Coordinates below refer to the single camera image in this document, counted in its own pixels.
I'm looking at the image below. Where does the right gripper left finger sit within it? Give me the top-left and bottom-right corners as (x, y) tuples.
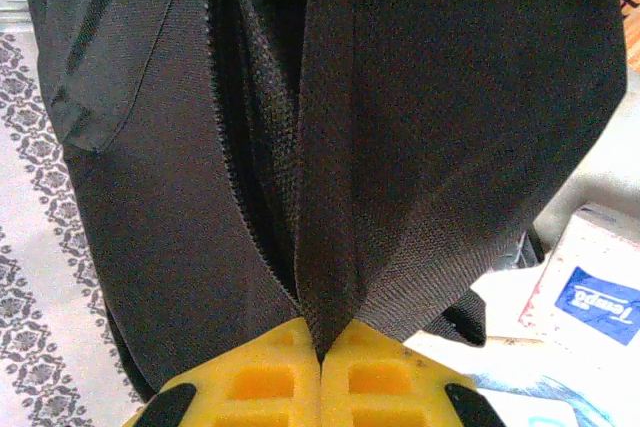
(124, 319), (321, 427)

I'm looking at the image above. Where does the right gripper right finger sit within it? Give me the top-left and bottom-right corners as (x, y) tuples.
(319, 320), (506, 427)

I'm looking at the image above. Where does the ruler set plastic bag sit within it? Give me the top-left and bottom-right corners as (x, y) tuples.
(469, 366), (621, 427)

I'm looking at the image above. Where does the pink tissue pack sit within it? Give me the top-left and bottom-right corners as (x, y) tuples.
(517, 202), (640, 348)

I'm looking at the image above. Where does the black backpack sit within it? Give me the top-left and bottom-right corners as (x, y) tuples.
(19, 0), (629, 403)

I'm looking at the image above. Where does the orange paperback book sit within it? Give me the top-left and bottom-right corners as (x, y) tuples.
(614, 0), (640, 73)

